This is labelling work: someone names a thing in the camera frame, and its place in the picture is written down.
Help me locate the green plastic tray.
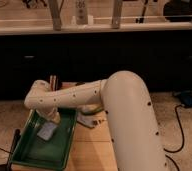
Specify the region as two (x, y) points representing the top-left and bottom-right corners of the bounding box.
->
(11, 108), (77, 171)

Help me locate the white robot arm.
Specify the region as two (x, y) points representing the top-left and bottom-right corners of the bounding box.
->
(24, 71), (169, 171)

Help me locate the dark round container with sticks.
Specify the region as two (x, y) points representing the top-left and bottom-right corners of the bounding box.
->
(50, 75), (61, 91)

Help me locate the green bowl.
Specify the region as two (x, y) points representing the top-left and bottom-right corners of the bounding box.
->
(79, 104), (103, 116)

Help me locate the small dark cup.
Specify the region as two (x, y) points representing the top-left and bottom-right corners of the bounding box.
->
(75, 82), (85, 86)

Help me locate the dark blue floor device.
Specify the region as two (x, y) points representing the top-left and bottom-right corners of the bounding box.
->
(179, 92), (192, 108)

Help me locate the black object top right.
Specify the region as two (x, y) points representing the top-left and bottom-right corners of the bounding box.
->
(163, 0), (192, 22)

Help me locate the wooden post left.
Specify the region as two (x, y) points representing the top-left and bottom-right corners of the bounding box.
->
(48, 0), (62, 31)

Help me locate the wooden post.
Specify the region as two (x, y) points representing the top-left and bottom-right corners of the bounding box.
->
(111, 0), (123, 29)
(48, 0), (62, 31)

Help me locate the black floor cable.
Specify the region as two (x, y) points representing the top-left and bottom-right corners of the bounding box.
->
(163, 104), (186, 171)

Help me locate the wooden post right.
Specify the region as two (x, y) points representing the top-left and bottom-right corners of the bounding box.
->
(111, 0), (123, 29)

